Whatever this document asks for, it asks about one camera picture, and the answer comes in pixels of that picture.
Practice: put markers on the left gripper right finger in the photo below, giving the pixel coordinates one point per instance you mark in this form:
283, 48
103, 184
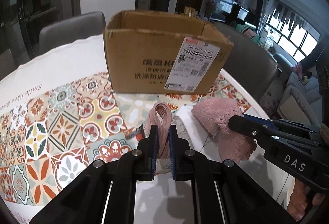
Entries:
178, 147

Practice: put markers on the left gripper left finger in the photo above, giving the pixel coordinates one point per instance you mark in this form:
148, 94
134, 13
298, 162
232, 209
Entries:
146, 162

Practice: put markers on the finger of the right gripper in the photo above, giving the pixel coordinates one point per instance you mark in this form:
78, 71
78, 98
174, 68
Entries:
262, 134
265, 122

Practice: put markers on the pink ribbed sock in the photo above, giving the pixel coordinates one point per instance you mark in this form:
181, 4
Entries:
160, 115

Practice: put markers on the pink fluffy towel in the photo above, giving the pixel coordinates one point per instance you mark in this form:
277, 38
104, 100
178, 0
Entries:
214, 115

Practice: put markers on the person's right hand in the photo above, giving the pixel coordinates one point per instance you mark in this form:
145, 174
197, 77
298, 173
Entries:
298, 201

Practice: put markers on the grey sofa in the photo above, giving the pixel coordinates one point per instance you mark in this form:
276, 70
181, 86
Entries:
301, 101

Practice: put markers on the dark grey dining chair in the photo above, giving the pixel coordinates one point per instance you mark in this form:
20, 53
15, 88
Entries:
249, 64

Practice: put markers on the clothes pile on chair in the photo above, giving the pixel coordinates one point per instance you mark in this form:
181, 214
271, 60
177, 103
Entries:
249, 33

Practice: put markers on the brown cardboard box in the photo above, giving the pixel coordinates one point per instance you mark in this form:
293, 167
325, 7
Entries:
162, 53

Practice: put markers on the colourful patterned table mat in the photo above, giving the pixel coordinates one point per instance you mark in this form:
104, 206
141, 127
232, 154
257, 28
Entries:
48, 136

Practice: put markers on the black upright piano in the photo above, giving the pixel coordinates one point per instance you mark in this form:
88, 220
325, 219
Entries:
238, 15

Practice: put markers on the light grey dining chair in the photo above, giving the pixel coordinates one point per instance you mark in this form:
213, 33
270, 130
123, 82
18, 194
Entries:
69, 30

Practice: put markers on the grey chair at left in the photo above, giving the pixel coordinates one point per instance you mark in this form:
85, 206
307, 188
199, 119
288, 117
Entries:
7, 64

